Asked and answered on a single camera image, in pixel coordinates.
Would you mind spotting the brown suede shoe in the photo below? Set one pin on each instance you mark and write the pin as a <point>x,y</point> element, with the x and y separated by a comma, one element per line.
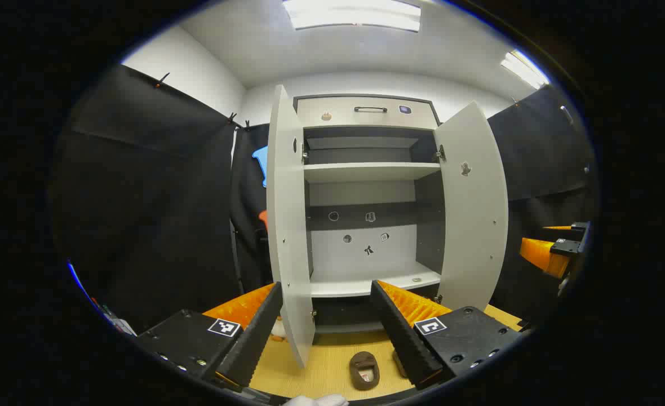
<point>398,361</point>
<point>355,366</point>

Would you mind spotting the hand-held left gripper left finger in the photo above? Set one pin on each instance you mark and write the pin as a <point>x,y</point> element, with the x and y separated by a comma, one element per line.
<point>256,338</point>

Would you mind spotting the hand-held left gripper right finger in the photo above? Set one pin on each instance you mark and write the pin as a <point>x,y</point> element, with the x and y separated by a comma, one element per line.
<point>403,338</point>

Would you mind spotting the black backdrop cloth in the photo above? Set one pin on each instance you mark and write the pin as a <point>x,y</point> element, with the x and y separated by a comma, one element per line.
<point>158,197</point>

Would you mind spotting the grey cabinet door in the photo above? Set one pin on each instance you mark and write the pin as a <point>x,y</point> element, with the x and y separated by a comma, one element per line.
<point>287,225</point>
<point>473,225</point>

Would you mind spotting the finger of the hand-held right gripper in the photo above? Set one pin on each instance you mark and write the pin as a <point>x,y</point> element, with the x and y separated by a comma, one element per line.
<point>566,248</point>
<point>580,226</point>

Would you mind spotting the small white object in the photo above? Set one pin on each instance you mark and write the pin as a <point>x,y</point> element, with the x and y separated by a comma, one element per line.
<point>124,328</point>

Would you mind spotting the ceiling light panel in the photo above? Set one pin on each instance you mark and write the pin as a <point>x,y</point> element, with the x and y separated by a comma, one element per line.
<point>524,69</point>
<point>355,14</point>

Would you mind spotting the grey shoe cabinet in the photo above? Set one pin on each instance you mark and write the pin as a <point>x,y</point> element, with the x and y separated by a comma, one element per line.
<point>366,248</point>

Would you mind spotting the penguin plush toy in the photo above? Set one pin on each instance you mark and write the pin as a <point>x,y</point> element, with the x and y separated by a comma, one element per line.
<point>278,330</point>

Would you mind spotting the grey metal pole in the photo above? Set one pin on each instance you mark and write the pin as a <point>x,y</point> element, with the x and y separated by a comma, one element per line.
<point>234,254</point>

